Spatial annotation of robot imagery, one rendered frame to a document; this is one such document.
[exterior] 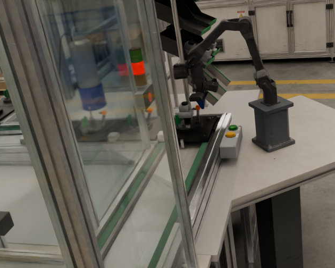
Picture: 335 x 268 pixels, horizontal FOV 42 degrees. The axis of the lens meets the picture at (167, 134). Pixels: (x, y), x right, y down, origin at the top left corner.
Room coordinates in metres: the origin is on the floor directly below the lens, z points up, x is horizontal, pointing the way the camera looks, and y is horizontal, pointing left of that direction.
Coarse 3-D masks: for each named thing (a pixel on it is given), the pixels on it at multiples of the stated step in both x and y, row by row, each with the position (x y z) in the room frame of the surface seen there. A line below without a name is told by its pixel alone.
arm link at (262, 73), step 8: (240, 32) 1.81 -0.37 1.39; (248, 32) 1.80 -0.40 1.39; (248, 40) 1.82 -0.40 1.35; (248, 48) 1.82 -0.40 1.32; (256, 48) 1.81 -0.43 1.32; (256, 56) 1.81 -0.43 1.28; (256, 64) 1.81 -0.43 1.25; (256, 72) 1.81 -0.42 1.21; (264, 72) 1.80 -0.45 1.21; (256, 80) 1.80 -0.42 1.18
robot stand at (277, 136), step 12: (264, 108) 1.76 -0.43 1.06; (276, 108) 1.74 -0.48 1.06; (264, 120) 1.76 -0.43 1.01; (276, 120) 1.75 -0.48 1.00; (288, 120) 1.79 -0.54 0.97; (264, 132) 1.76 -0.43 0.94; (276, 132) 1.75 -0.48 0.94; (288, 132) 1.78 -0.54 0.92; (264, 144) 1.77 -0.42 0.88; (276, 144) 1.75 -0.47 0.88; (288, 144) 1.76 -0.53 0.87
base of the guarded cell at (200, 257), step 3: (198, 255) 1.14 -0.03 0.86; (201, 255) 1.14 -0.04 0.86; (204, 255) 1.13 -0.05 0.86; (207, 255) 1.13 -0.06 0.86; (210, 255) 1.13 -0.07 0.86; (198, 258) 1.12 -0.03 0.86; (201, 258) 1.12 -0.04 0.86; (204, 258) 1.12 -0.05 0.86; (207, 258) 1.12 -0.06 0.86; (210, 258) 1.12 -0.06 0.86; (198, 261) 1.11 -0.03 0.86; (201, 261) 1.11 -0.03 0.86; (204, 261) 1.11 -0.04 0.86; (207, 261) 1.10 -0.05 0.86; (210, 261) 1.12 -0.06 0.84; (201, 264) 1.09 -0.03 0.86; (204, 264) 1.09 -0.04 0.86; (207, 264) 1.09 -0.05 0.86; (210, 264) 1.12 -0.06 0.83; (201, 267) 1.08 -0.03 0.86; (204, 267) 1.08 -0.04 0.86; (207, 267) 1.08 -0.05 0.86
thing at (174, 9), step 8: (176, 8) 2.12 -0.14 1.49; (176, 16) 2.11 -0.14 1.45; (176, 24) 2.12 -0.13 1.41; (176, 32) 2.11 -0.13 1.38; (168, 56) 2.48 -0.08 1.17; (168, 64) 2.48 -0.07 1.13; (184, 80) 2.12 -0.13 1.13; (176, 88) 2.49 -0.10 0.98; (184, 88) 2.11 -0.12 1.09; (176, 96) 2.47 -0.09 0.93; (176, 104) 2.48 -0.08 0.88
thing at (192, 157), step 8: (192, 144) 1.83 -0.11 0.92; (200, 144) 1.82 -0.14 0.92; (208, 144) 1.77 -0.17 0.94; (184, 152) 1.77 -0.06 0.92; (192, 152) 1.76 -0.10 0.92; (200, 152) 1.68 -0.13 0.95; (184, 160) 1.70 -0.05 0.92; (192, 160) 1.68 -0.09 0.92; (200, 160) 1.62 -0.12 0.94; (184, 168) 1.63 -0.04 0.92; (192, 168) 1.56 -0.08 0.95; (184, 176) 1.56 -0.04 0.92; (192, 176) 1.50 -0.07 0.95; (192, 184) 1.46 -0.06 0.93
